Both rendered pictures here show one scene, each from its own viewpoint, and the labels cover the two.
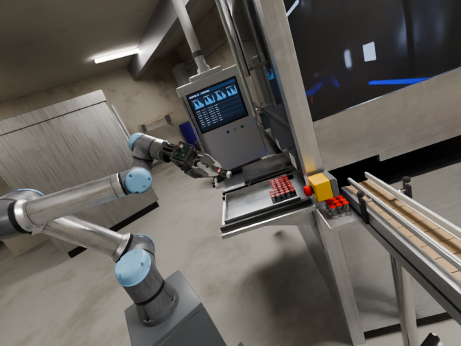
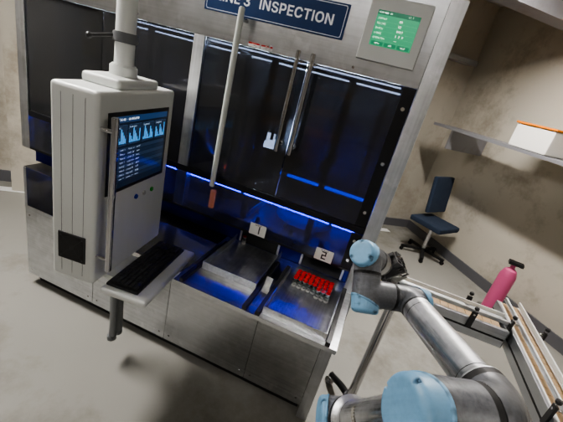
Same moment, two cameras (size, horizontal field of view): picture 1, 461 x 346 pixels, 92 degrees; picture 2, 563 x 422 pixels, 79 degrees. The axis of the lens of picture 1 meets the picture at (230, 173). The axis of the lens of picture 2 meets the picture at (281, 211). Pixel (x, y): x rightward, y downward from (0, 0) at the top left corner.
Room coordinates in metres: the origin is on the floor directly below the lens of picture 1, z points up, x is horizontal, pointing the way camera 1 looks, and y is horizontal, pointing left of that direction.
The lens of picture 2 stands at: (1.02, 1.14, 1.75)
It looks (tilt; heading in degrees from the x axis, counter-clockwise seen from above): 22 degrees down; 276
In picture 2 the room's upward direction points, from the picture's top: 15 degrees clockwise
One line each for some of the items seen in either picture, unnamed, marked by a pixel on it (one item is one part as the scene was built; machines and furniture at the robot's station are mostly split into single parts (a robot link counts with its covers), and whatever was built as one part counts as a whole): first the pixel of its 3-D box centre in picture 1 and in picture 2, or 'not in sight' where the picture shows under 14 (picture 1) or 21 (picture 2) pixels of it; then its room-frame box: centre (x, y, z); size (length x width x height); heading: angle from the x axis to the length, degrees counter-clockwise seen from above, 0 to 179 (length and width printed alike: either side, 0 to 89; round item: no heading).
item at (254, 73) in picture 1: (251, 62); (242, 119); (1.47, -0.37, 1.51); 0.47 x 0.01 x 0.59; 173
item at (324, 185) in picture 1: (322, 186); not in sight; (0.68, -0.28, 1.00); 0.08 x 0.07 x 0.07; 83
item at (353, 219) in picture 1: (342, 213); not in sight; (0.66, -0.32, 0.87); 0.14 x 0.13 x 0.02; 83
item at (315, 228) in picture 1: (275, 160); (162, 243); (1.79, -0.40, 0.73); 1.98 x 0.01 x 0.25; 173
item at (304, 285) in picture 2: (276, 191); (311, 288); (0.95, -0.17, 0.90); 0.18 x 0.02 x 0.05; 172
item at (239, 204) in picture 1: (258, 198); (305, 300); (0.96, -0.08, 0.90); 0.34 x 0.26 x 0.04; 82
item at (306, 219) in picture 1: (274, 222); not in sight; (0.88, -0.11, 0.80); 0.34 x 0.03 x 0.13; 83
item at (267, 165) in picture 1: (269, 167); (245, 259); (1.29, -0.24, 0.90); 0.34 x 0.26 x 0.04; 83
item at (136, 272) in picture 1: (138, 272); not in sight; (0.67, 0.43, 0.96); 0.13 x 0.12 x 0.14; 15
